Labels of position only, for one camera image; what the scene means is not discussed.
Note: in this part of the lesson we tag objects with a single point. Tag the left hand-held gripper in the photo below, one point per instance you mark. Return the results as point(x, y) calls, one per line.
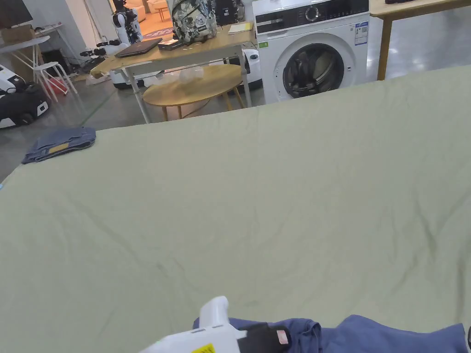
point(215, 312)

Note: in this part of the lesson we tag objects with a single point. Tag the dark blue shirt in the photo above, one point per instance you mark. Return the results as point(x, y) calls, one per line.
point(368, 336)

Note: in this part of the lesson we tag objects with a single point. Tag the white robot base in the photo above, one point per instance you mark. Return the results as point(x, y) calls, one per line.
point(254, 66)

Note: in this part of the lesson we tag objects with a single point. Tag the bed with pale green sheet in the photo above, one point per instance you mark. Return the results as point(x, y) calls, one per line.
point(257, 191)

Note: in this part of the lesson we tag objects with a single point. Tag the white washing machine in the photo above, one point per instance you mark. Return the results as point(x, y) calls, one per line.
point(312, 55)

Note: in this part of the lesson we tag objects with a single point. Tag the folded blue jeans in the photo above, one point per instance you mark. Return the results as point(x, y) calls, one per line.
point(59, 144)

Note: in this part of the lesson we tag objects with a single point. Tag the wooden desk with backpack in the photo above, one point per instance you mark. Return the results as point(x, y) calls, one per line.
point(191, 44)

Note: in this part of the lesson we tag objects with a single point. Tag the white robot with black arms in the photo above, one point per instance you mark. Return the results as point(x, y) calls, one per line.
point(106, 47)

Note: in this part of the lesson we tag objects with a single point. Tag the black and white wheeled robot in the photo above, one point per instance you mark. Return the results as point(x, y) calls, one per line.
point(18, 99)

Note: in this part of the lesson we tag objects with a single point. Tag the white humanoid robot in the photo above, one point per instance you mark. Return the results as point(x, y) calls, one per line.
point(127, 20)

